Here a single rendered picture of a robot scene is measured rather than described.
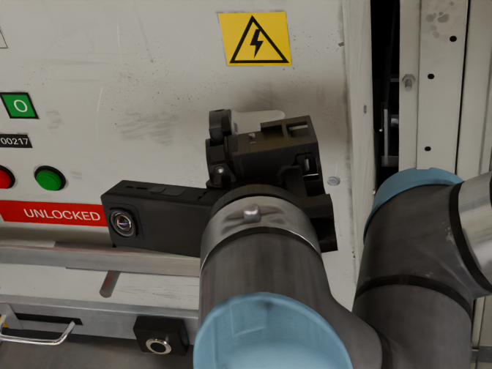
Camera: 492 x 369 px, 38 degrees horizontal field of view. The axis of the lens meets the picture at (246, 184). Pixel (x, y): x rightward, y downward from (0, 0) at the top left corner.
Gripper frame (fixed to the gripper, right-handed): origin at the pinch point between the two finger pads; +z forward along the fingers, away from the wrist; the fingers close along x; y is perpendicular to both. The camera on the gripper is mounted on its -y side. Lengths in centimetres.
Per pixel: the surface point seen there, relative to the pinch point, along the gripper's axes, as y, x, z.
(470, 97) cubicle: 27.9, -8.8, 18.6
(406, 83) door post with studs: 20.7, -5.8, 18.9
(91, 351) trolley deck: -23.7, -34.8, 15.2
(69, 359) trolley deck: -26.6, -35.0, 14.4
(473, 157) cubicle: 28.9, -17.8, 20.7
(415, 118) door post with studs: 22.0, -11.5, 21.4
